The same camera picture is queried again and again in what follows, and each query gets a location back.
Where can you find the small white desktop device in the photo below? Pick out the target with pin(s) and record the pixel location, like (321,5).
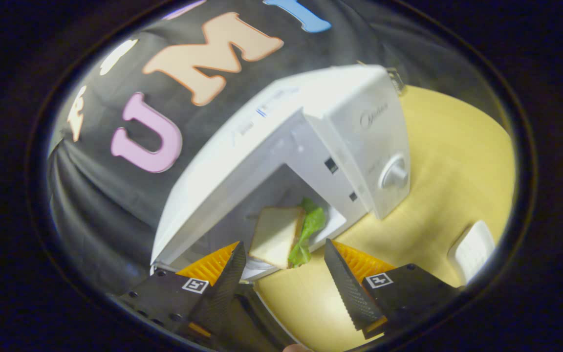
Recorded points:
(472,252)

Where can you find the white bread sandwich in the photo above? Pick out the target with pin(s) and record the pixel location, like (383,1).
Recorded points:
(274,234)

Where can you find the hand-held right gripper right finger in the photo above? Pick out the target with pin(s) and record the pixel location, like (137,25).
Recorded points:
(347,288)

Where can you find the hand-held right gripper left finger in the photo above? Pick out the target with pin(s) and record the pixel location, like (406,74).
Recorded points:
(225,288)

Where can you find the white microwave oven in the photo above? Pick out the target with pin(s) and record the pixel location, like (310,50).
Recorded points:
(350,112)

